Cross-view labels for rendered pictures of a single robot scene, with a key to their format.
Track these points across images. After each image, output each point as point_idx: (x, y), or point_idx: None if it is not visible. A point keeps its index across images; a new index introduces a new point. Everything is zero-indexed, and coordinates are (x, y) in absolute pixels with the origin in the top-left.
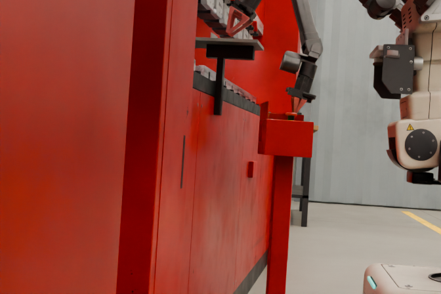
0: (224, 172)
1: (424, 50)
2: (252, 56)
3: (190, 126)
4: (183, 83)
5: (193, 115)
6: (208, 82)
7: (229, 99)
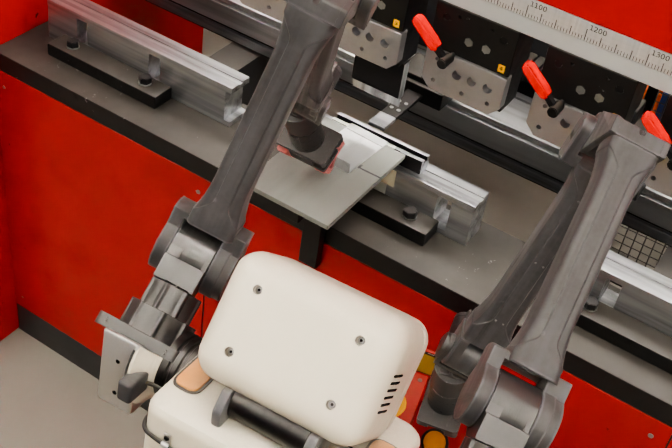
0: None
1: None
2: (280, 210)
3: (168, 199)
4: None
5: (181, 195)
6: (257, 193)
7: (445, 302)
